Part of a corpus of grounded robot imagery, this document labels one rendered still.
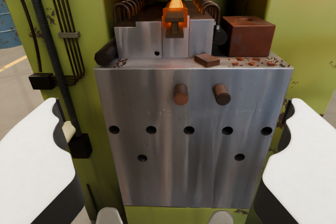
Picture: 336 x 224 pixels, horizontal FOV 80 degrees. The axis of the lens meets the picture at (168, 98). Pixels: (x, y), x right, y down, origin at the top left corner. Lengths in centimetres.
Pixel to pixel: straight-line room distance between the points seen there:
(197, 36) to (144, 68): 13
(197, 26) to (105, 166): 67
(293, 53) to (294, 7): 12
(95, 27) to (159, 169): 42
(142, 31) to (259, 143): 36
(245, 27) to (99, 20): 37
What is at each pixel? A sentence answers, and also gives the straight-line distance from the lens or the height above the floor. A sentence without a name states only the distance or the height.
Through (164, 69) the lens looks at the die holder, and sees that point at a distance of 39.
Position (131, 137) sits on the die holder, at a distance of 49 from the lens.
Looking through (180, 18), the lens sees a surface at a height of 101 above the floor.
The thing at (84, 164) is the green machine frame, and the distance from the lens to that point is 93.
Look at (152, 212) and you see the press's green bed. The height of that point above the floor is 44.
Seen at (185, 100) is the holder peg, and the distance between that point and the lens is 37.
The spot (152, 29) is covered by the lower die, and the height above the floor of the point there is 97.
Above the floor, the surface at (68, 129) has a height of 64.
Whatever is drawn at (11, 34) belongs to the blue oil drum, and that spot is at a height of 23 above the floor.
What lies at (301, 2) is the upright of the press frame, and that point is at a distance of 64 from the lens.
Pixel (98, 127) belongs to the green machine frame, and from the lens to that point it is 77.
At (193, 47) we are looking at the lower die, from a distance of 44.
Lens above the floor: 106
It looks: 30 degrees down
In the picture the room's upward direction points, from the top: 1 degrees counter-clockwise
